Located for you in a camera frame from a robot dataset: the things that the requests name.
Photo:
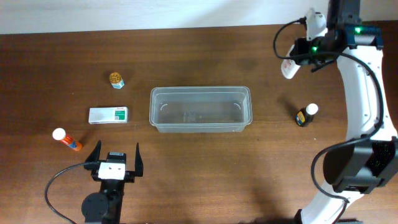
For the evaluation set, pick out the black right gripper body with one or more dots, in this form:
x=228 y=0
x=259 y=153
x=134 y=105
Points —
x=301 y=48

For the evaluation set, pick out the white plastic bottle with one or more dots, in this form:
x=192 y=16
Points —
x=289 y=68

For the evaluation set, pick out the dark bottle white cap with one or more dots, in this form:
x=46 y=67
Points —
x=306 y=115

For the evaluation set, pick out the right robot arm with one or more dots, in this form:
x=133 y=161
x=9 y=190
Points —
x=367 y=159

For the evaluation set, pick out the white green medicine box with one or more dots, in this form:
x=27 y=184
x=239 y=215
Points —
x=109 y=115

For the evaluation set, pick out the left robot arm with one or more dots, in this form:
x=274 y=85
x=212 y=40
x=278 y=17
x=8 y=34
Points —
x=105 y=205

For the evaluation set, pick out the clear plastic container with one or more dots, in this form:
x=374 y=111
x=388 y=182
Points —
x=200 y=109

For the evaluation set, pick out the small jar gold lid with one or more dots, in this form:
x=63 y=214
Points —
x=116 y=80

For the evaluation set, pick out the orange tube white cap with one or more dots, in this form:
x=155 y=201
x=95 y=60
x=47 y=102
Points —
x=59 y=134

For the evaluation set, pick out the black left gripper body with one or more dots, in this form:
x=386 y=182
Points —
x=132 y=175

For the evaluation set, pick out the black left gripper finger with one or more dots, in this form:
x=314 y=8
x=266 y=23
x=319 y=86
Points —
x=95 y=154
x=139 y=166

